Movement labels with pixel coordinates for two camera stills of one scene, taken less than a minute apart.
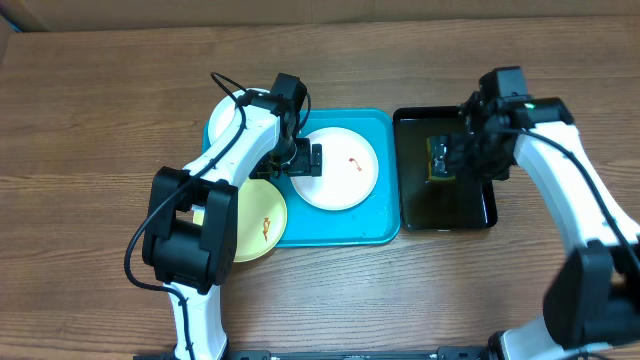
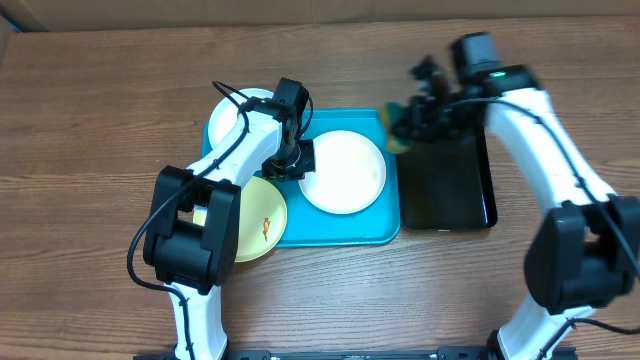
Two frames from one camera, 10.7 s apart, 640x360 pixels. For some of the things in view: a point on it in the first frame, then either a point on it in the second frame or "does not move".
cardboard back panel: [74, 15] does not move
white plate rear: [223, 113] does not move
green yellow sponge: [438, 159] -> [390, 113]
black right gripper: [458, 165] -> [420, 129]
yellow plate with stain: [261, 219] does not move
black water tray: [425, 205] does not move
